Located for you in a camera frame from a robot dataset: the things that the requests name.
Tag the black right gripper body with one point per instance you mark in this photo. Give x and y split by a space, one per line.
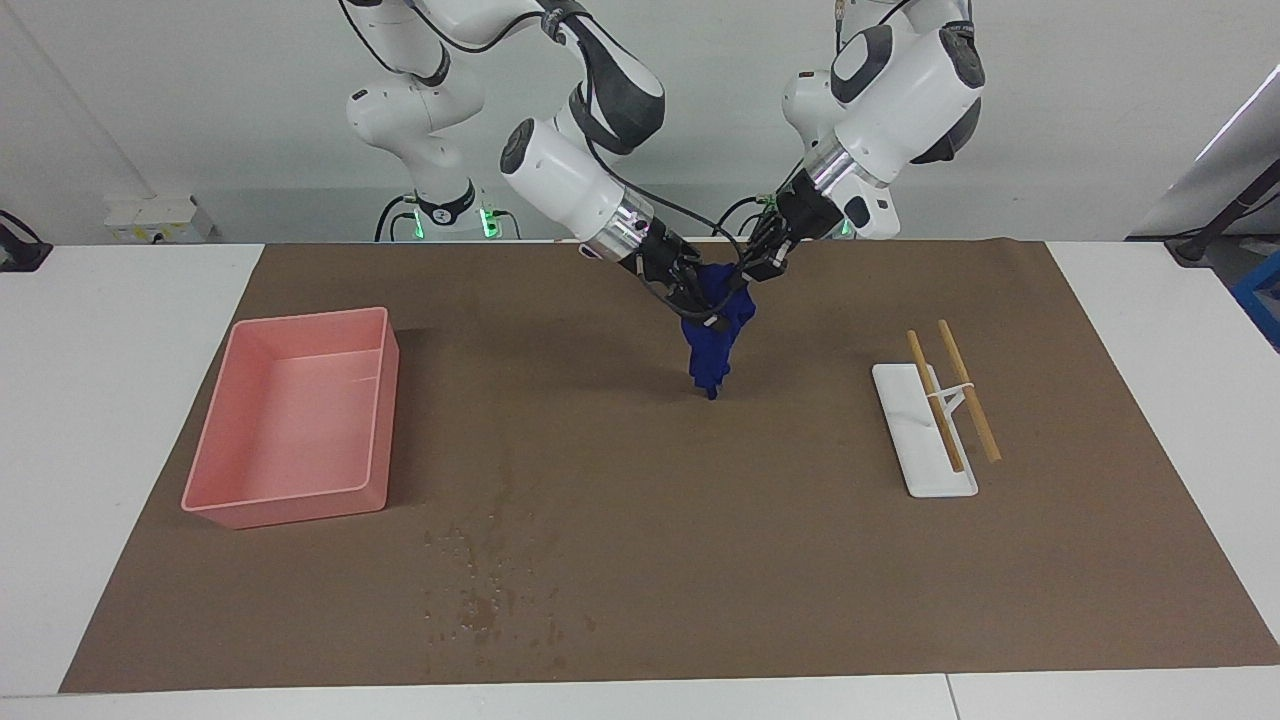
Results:
670 265

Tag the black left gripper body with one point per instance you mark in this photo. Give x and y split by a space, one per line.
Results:
795 225

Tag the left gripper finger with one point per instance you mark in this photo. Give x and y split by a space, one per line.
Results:
756 279

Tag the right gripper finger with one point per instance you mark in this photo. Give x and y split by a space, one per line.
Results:
708 316
706 281

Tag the blue towel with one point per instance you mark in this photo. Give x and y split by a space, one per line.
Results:
712 355

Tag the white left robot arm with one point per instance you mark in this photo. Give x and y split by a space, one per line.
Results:
900 90

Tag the wooden rod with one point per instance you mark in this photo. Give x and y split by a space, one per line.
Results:
953 350
921 360

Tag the brown table mat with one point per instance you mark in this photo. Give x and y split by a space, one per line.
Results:
650 500

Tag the white rectangular tray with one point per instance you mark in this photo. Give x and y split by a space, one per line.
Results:
930 470

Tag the black stand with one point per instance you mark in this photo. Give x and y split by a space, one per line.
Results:
1190 247

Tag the pink plastic bin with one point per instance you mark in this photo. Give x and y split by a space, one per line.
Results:
290 420

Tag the white rod bracket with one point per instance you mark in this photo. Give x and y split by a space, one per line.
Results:
955 400

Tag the white wall socket box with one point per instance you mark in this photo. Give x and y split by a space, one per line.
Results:
150 215

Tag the black clamp mount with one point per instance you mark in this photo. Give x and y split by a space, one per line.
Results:
25 255

